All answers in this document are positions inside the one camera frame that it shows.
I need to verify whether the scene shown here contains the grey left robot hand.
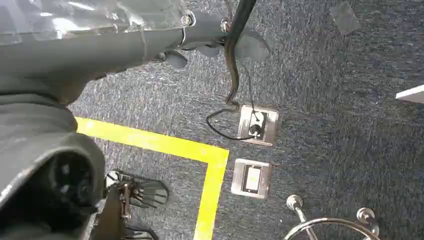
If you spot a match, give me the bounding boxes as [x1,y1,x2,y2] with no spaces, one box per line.
[0,0,271,240]

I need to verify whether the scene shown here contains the thick black cable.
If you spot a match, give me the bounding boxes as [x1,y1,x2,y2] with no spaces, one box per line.
[223,0,258,112]

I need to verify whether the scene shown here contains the steel floor socket white insert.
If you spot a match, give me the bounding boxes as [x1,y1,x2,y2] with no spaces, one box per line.
[230,158,273,200]

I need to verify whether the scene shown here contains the white board edge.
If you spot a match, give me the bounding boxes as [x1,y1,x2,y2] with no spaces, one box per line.
[395,84,424,105]

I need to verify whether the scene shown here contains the thin black cable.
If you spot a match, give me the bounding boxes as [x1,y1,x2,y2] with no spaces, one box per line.
[205,66,263,141]

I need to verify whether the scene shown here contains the black robot leg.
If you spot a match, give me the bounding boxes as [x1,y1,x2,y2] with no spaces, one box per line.
[79,185,128,240]

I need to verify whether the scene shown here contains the yellow floor tape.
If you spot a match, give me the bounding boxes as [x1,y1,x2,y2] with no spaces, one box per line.
[74,116,230,240]

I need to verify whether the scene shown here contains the steel floor socket with plug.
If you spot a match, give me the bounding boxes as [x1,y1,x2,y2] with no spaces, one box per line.
[237,104,280,147]

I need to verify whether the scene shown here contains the chrome chair base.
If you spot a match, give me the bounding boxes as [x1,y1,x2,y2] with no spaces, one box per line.
[283,194,382,240]

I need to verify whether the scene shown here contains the grey floor tape patch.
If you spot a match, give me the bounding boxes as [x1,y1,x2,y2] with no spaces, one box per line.
[329,0,362,36]

